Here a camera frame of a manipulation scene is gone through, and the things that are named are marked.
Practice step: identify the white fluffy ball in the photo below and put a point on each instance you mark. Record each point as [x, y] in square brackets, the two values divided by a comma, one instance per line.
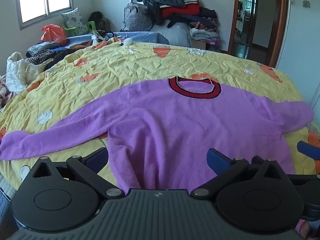
[128, 41]

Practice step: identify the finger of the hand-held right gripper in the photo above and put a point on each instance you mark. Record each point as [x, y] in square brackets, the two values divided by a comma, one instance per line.
[308, 150]

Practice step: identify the grey fabric bundle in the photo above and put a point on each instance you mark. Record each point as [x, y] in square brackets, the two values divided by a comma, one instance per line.
[172, 35]

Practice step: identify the green plastic chair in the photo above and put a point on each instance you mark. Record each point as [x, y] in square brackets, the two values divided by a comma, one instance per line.
[91, 26]

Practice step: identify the purple sweater with red collar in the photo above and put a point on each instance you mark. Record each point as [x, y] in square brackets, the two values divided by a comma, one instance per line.
[187, 120]

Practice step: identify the grey floral pillow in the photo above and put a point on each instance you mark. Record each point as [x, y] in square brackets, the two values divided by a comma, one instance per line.
[75, 20]

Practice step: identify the red folded sweater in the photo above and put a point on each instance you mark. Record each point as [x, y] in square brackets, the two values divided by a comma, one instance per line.
[180, 11]

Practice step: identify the window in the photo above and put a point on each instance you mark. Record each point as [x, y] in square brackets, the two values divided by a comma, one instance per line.
[45, 0]

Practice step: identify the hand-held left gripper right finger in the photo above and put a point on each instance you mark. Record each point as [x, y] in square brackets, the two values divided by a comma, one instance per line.
[218, 160]

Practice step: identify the blue quilted cover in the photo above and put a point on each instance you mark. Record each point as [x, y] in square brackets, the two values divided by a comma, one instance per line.
[142, 36]

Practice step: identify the stack of folded clothes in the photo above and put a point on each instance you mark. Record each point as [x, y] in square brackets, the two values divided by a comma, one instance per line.
[205, 30]

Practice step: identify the dark backpack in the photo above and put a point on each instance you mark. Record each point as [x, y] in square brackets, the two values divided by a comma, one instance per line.
[100, 21]

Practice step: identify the yellow carrot print blanket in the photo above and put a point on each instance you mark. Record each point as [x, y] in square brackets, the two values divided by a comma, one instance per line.
[150, 62]

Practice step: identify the dark striped clothes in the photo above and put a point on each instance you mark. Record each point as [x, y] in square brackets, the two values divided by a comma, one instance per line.
[42, 52]

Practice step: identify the white quilted jacket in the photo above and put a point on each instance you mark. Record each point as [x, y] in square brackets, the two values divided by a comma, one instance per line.
[17, 72]

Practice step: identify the cardboard box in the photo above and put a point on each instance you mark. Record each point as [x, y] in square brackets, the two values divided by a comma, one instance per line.
[198, 44]

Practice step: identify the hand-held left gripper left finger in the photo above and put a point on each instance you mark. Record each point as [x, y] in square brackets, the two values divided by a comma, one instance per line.
[98, 158]

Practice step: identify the wooden door frame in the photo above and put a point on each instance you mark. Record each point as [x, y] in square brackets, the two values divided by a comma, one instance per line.
[281, 17]

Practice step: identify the houndstooth bag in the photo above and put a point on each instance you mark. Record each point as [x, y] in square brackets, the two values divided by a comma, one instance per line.
[136, 17]

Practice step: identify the orange plastic bag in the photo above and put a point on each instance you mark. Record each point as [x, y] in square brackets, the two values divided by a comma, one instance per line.
[53, 35]

